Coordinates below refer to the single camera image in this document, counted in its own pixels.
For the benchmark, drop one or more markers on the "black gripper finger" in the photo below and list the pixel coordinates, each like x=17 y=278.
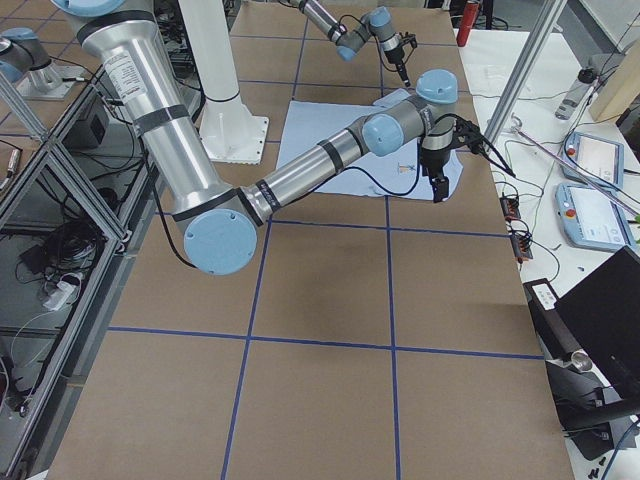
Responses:
x=437 y=190
x=443 y=187
x=400 y=69
x=407 y=80

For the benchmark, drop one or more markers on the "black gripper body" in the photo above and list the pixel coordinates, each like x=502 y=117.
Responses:
x=434 y=161
x=393 y=54

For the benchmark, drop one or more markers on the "light blue t-shirt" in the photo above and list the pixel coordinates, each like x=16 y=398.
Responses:
x=308 y=123

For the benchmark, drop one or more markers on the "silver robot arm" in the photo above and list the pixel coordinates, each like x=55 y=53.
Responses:
x=218 y=220
x=350 y=34

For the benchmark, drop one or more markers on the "upper orange circuit board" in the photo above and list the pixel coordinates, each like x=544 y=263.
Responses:
x=510 y=208

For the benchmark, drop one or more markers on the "orange circuit board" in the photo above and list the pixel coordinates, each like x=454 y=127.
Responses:
x=521 y=245
x=510 y=208

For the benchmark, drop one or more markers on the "lower orange circuit board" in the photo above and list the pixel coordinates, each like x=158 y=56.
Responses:
x=521 y=245

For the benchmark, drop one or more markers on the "lower teach pendant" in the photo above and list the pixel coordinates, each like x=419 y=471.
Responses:
x=590 y=220

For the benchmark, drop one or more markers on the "teach pendant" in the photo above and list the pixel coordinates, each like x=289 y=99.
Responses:
x=601 y=159
x=590 y=220

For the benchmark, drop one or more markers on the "upper teach pendant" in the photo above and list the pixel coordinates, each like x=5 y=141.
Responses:
x=601 y=159

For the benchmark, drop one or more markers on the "grey water bottle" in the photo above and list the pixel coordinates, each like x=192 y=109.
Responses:
x=580 y=87

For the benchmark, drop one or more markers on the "black box with white label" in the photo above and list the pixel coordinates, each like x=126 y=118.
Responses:
x=542 y=299

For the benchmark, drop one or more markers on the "wooden block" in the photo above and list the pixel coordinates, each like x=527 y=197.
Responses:
x=621 y=89

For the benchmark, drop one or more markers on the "black monitor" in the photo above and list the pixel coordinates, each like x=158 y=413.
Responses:
x=602 y=313

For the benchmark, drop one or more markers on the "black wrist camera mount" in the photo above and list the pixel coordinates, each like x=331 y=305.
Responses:
x=467 y=134
x=408 y=38

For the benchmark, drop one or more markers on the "aluminium frame post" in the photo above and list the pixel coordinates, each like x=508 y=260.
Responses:
x=536 y=40

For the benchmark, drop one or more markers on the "white pedestal column with base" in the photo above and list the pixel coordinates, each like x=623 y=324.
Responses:
x=229 y=132

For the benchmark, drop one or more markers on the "aluminium side frame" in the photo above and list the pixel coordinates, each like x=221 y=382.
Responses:
x=72 y=219

